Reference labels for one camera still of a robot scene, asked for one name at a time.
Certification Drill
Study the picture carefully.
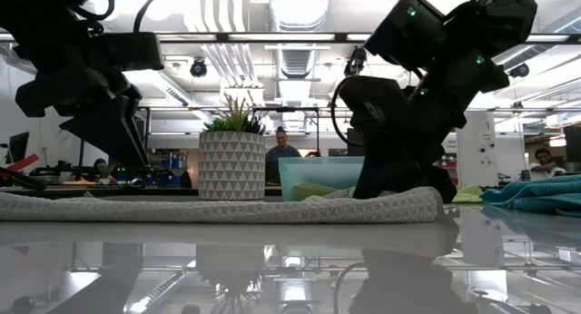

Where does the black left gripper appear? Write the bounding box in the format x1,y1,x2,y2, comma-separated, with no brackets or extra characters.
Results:
15,63,151,169

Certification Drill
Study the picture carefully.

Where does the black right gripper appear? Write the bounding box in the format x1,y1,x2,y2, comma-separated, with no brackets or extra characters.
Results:
352,61,511,205

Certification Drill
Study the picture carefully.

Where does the yellow microfiber towel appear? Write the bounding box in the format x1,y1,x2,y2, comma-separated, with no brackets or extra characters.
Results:
290,182,355,202

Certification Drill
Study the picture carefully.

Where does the grey waffle towel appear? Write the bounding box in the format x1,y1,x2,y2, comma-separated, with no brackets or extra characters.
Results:
0,185,446,225

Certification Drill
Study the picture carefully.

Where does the teal microfiber towel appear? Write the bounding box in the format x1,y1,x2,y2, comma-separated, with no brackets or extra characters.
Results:
479,173,581,218

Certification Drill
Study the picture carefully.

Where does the black metal rack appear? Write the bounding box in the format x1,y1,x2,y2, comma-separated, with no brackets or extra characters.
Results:
76,105,152,168

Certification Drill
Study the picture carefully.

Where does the black desk equipment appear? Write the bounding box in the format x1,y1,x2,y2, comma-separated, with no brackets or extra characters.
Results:
29,159,92,183

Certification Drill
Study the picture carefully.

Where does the translucent teal plastic tray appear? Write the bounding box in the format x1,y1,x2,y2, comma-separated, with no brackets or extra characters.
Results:
278,155,367,202

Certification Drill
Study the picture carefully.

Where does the red tool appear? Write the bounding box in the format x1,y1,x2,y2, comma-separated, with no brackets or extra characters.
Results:
6,153,41,172

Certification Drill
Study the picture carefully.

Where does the black computer monitor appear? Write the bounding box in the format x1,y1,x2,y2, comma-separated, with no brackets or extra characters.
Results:
7,131,31,164
563,124,581,165

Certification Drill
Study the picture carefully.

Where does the succulent in triangle-patterned pot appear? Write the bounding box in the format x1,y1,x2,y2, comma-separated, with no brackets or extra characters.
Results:
198,93,267,201

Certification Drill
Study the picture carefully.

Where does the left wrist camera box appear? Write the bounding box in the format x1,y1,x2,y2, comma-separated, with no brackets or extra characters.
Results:
90,31,165,73

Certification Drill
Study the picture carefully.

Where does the black hanging camera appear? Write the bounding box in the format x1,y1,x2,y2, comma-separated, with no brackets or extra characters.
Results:
189,56,209,79
508,63,531,80
342,44,369,79

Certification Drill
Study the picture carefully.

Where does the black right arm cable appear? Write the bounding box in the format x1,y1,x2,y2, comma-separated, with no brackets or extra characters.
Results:
330,75,362,148

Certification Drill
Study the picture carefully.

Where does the black metal gantry frame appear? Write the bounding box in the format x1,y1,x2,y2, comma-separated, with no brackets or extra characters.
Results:
251,105,321,159

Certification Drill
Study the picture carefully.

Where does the silver air duct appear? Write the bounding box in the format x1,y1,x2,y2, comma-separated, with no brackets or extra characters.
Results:
267,0,332,129

